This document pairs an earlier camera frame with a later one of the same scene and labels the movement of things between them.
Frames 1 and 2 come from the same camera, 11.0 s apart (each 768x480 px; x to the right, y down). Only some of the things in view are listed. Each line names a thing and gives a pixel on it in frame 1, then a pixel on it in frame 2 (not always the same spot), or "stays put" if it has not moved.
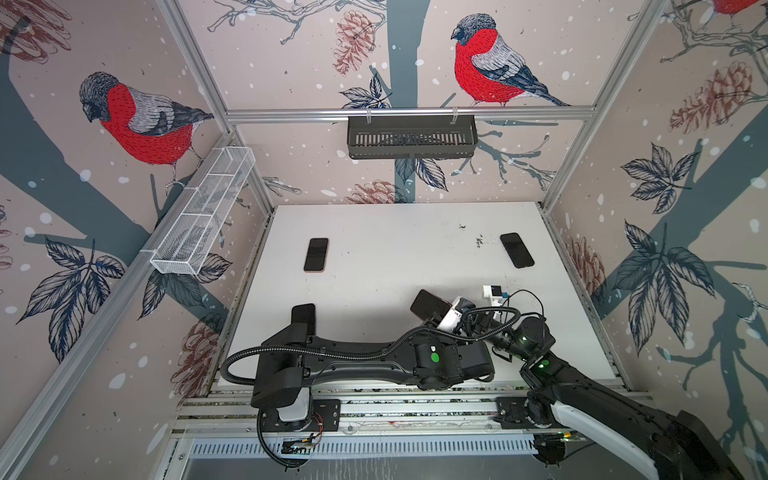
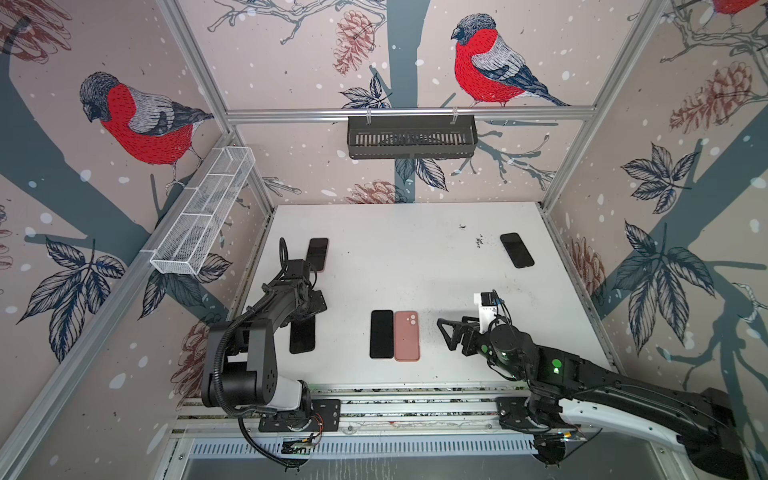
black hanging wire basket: (407, 139) stays put
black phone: (426, 304) -> (381, 334)
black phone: (316, 252) stays put
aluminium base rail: (232, 410) stays put
